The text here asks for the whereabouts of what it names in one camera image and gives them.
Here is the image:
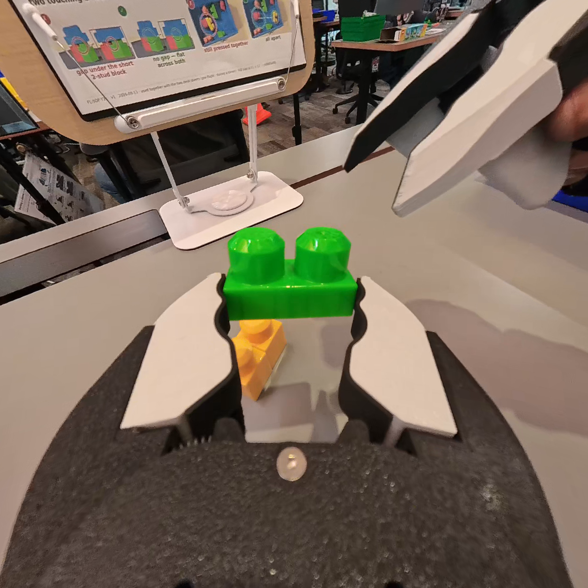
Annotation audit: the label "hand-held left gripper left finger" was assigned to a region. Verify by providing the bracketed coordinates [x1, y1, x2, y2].
[120, 273, 245, 442]

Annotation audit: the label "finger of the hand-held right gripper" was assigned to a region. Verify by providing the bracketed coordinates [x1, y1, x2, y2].
[344, 13, 506, 173]
[392, 0, 573, 217]

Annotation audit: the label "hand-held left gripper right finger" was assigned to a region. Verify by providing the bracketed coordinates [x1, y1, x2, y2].
[339, 276, 458, 446]

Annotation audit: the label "yellow mega block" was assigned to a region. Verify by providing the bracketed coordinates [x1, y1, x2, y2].
[231, 342, 276, 401]
[236, 319, 288, 368]

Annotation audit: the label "blue plastic bin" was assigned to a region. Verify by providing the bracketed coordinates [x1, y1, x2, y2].
[552, 189, 588, 213]

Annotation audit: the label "green two-stud mega block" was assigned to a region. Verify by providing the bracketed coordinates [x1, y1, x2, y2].
[223, 226, 359, 321]

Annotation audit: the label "person's right hand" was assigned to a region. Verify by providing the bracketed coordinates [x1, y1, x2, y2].
[550, 86, 588, 143]

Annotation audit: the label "brown work table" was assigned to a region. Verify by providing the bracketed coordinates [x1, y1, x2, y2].
[331, 33, 444, 127]

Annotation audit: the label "green plastic bin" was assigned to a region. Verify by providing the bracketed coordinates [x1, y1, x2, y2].
[340, 15, 386, 43]

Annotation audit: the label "wooden document stand white base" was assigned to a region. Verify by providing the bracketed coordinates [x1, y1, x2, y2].
[0, 0, 317, 251]

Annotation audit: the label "printed paper sheets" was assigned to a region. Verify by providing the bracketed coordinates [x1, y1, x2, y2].
[14, 154, 104, 226]

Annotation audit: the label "printed instruction sheet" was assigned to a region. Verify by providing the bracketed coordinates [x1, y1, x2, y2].
[9, 0, 307, 121]

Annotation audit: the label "dark monitor screen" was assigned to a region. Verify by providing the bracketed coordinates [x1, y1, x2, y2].
[0, 83, 40, 138]

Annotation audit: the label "black table cable hatch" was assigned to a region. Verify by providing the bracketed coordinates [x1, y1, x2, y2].
[0, 209, 168, 299]

